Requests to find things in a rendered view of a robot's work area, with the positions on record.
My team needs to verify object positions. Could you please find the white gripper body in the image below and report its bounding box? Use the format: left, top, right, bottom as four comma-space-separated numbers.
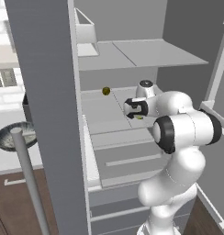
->
122, 96, 150, 120

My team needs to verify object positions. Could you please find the grey fridge shelf with fruit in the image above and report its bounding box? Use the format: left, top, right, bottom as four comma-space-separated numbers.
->
80, 85, 164, 136

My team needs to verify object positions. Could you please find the long white fridge door bin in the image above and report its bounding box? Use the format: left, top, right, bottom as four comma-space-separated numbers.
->
82, 114, 103, 193

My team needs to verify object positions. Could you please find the grey fridge crisper drawer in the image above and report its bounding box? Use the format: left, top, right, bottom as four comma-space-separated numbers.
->
90, 134, 169, 189

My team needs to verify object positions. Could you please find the grey fridge door with bins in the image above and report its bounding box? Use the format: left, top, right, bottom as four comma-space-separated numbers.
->
3, 0, 91, 235

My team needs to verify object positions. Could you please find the grey fridge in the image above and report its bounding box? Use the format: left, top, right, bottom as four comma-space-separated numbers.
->
67, 0, 224, 235

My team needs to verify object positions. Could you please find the grey fridge door with rails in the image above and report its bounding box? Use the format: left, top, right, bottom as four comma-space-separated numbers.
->
195, 8, 224, 231

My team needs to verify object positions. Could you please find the grey fridge freezer drawer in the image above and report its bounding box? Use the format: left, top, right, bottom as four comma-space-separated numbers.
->
87, 183, 198, 235

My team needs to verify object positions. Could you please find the small olive round fruit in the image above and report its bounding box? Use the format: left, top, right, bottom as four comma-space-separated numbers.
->
101, 86, 112, 96

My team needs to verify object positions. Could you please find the dark grey countertop appliance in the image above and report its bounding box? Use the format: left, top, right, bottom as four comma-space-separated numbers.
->
21, 92, 35, 125

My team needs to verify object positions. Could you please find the brown wooden cupboard drawer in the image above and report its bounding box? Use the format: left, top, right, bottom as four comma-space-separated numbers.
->
0, 167, 59, 235

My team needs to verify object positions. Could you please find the grey crisper drawer handle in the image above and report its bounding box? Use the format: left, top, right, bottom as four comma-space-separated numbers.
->
105, 152, 162, 168

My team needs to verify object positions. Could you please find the grey freezer drawer handle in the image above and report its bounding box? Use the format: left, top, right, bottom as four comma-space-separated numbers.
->
90, 206, 151, 223

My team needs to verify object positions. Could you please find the grey fridge door handle bar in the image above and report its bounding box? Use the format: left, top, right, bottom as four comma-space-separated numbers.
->
10, 127, 52, 235

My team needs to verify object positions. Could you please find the window with white frame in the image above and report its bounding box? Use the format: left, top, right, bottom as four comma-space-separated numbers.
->
0, 6, 26, 90

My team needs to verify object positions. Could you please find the white drawer handle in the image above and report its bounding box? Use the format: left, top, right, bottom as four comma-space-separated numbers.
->
4, 177, 28, 187

